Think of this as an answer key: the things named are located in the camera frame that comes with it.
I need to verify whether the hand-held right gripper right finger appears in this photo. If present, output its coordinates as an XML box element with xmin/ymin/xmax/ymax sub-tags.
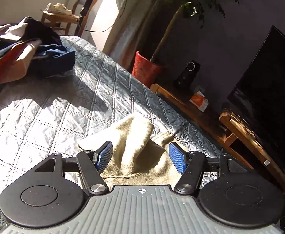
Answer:
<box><xmin>169</xmin><ymin>141</ymin><xmax>249</xmax><ymax>192</ymax></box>

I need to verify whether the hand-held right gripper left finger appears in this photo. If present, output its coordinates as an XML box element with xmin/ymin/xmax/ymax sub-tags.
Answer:
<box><xmin>34</xmin><ymin>141</ymin><xmax>114</xmax><ymax>195</ymax></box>

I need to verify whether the beige towel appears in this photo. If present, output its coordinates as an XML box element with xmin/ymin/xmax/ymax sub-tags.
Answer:
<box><xmin>78</xmin><ymin>112</ymin><xmax>189</xmax><ymax>192</ymax></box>

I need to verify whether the orange and white box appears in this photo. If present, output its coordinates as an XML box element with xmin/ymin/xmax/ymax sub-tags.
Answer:
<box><xmin>190</xmin><ymin>91</ymin><xmax>209</xmax><ymax>113</ymax></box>

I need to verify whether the grey quilted bedspread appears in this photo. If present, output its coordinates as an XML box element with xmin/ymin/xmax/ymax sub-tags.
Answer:
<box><xmin>0</xmin><ymin>36</ymin><xmax>233</xmax><ymax>227</ymax></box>

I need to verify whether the wooden television stand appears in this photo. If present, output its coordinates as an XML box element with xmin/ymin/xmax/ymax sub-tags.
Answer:
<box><xmin>149</xmin><ymin>83</ymin><xmax>285</xmax><ymax>195</ymax></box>

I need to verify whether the black speaker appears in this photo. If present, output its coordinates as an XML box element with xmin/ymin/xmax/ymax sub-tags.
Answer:
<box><xmin>174</xmin><ymin>60</ymin><xmax>201</xmax><ymax>90</ymax></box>

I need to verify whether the green tree in red pot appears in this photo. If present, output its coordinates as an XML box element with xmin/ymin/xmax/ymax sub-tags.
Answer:
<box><xmin>131</xmin><ymin>0</ymin><xmax>240</xmax><ymax>88</ymax></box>

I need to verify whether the black television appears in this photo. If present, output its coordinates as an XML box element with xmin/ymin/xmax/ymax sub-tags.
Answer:
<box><xmin>227</xmin><ymin>25</ymin><xmax>285</xmax><ymax>149</ymax></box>

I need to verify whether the beige curtain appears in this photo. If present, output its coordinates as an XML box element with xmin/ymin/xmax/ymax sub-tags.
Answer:
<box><xmin>108</xmin><ymin>0</ymin><xmax>179</xmax><ymax>61</ymax></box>

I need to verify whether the wooden chair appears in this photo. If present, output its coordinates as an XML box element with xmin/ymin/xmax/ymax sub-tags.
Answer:
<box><xmin>40</xmin><ymin>0</ymin><xmax>101</xmax><ymax>37</ymax></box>

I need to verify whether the white sneaker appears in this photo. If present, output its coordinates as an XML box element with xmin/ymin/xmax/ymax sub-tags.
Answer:
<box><xmin>46</xmin><ymin>2</ymin><xmax>72</xmax><ymax>15</ymax></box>

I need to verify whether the white garment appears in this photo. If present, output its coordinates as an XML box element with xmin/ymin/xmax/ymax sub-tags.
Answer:
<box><xmin>0</xmin><ymin>23</ymin><xmax>28</xmax><ymax>42</ymax></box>

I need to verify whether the black fan cable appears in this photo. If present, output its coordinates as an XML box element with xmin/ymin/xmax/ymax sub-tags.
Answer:
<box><xmin>83</xmin><ymin>0</ymin><xmax>130</xmax><ymax>33</ymax></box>

